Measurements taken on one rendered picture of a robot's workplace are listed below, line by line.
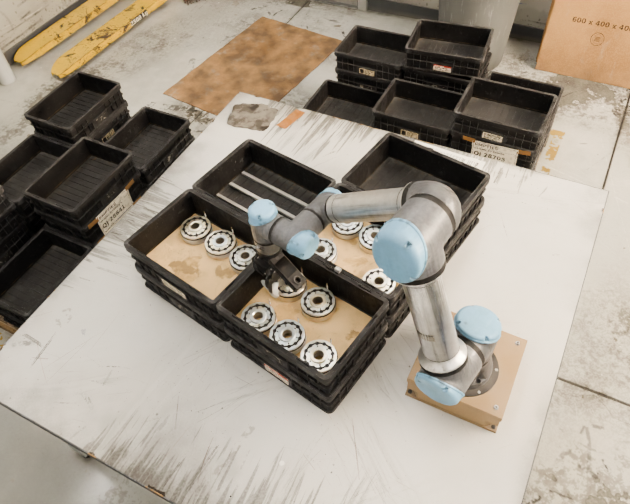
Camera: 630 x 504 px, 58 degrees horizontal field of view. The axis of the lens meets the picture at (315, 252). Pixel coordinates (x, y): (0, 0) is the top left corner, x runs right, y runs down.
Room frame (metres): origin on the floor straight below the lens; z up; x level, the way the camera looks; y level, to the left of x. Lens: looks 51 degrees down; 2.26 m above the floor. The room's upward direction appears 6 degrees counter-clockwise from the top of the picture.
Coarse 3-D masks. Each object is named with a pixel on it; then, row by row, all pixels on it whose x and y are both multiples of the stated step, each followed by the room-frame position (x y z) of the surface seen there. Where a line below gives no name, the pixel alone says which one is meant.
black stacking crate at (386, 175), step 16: (384, 144) 1.53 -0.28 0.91; (400, 144) 1.53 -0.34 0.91; (368, 160) 1.46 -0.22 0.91; (384, 160) 1.54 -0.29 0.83; (400, 160) 1.52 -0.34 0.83; (416, 160) 1.48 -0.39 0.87; (432, 160) 1.44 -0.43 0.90; (352, 176) 1.39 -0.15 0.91; (368, 176) 1.46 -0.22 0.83; (384, 176) 1.46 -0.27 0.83; (400, 176) 1.45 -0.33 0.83; (416, 176) 1.44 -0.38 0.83; (432, 176) 1.43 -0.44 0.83; (448, 176) 1.40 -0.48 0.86; (464, 176) 1.36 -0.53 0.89; (480, 176) 1.32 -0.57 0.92; (464, 192) 1.34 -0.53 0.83; (464, 224) 1.20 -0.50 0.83; (448, 240) 1.13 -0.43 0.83
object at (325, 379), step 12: (324, 264) 1.02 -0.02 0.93; (360, 288) 0.92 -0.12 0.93; (384, 300) 0.87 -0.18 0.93; (228, 312) 0.89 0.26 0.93; (384, 312) 0.84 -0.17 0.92; (240, 324) 0.84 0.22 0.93; (372, 324) 0.80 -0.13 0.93; (264, 336) 0.80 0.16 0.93; (360, 336) 0.77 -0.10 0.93; (276, 348) 0.76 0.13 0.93; (348, 348) 0.73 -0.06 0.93; (288, 360) 0.73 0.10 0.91; (300, 360) 0.72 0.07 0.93; (312, 372) 0.68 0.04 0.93; (336, 372) 0.67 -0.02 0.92
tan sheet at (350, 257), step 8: (368, 224) 1.24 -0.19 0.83; (328, 232) 1.22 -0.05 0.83; (336, 240) 1.19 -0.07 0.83; (344, 240) 1.18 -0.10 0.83; (352, 240) 1.18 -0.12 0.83; (344, 248) 1.15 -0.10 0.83; (352, 248) 1.15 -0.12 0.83; (360, 248) 1.14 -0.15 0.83; (344, 256) 1.12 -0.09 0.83; (352, 256) 1.11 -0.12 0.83; (360, 256) 1.11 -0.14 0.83; (368, 256) 1.11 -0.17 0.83; (336, 264) 1.09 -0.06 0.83; (344, 264) 1.09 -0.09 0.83; (352, 264) 1.08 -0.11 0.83; (360, 264) 1.08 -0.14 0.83; (368, 264) 1.08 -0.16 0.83; (376, 264) 1.07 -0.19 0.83; (352, 272) 1.05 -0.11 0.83; (360, 272) 1.05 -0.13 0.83
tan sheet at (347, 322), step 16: (272, 304) 0.96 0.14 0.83; (288, 304) 0.96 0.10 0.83; (336, 304) 0.94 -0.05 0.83; (304, 320) 0.90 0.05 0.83; (336, 320) 0.88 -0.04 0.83; (352, 320) 0.88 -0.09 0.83; (368, 320) 0.87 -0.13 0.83; (288, 336) 0.85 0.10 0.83; (320, 336) 0.84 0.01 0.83; (336, 336) 0.83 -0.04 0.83; (352, 336) 0.83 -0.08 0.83
